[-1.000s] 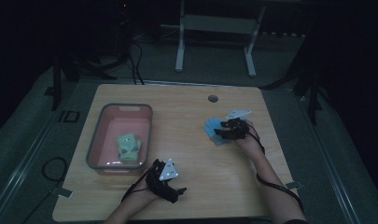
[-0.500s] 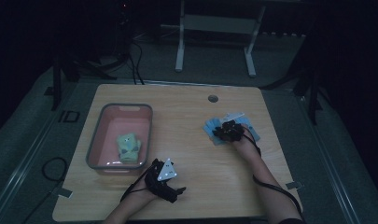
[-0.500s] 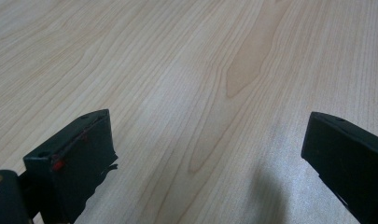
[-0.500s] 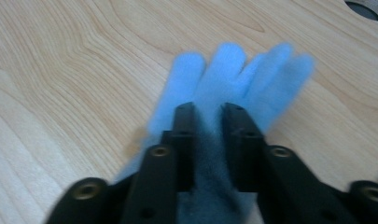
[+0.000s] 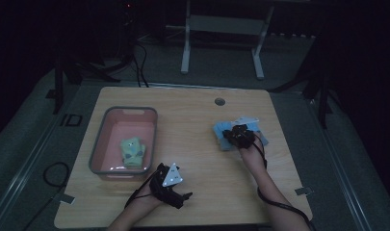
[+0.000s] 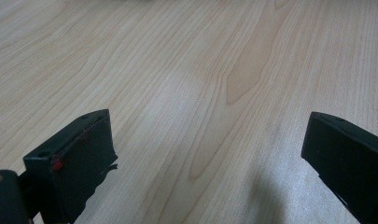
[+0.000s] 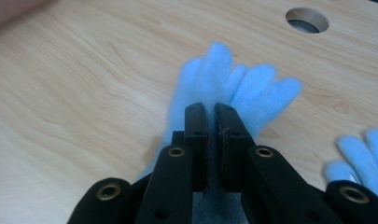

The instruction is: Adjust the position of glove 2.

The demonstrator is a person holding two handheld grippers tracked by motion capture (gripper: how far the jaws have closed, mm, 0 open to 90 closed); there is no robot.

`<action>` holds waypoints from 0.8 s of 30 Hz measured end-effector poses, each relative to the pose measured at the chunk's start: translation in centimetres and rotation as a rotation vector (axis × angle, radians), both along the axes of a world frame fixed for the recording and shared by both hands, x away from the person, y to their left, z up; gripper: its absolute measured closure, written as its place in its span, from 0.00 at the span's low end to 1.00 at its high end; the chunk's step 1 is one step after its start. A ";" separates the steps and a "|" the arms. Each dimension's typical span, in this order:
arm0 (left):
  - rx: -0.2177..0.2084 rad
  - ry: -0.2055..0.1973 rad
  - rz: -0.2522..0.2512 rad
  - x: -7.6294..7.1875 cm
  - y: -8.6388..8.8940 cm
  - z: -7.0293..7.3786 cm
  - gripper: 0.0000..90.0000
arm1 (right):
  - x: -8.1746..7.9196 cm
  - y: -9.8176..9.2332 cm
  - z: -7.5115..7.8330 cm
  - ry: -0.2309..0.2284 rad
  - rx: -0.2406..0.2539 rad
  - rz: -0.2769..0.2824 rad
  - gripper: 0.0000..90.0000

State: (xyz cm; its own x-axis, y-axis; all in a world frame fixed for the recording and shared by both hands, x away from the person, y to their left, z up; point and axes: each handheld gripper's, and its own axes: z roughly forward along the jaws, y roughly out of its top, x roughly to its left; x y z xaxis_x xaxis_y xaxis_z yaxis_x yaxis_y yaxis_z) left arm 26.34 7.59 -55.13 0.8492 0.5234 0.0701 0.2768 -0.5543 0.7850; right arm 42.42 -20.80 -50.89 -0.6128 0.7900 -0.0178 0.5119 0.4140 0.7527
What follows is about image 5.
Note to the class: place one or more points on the person's left hand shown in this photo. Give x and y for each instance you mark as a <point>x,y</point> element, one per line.
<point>144,199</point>

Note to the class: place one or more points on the green fuzzy glove with face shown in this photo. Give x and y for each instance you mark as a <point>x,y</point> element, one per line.
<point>132,149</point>

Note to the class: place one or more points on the grey tape strip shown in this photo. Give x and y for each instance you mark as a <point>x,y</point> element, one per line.
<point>64,198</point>
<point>303,191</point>

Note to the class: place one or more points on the pink bin with grey rim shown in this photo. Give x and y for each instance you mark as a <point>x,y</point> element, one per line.
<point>115,141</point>

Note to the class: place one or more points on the round grey table grommet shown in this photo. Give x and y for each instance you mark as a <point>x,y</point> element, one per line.
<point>219,102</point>

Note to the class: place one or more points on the blue knit glove with face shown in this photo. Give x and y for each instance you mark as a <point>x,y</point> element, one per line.
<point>262,136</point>

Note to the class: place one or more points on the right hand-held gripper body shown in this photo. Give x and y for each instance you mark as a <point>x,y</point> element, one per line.
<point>242,134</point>

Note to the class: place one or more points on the black tripod stand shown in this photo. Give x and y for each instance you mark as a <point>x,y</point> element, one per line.
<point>322,96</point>
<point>59,86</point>

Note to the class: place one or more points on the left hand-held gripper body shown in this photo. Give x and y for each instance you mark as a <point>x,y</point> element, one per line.
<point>172,178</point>

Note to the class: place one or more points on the person's right hand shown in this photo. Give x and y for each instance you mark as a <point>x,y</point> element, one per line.
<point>252,159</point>

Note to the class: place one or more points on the white metal stand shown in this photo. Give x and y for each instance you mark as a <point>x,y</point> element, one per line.
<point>221,24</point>

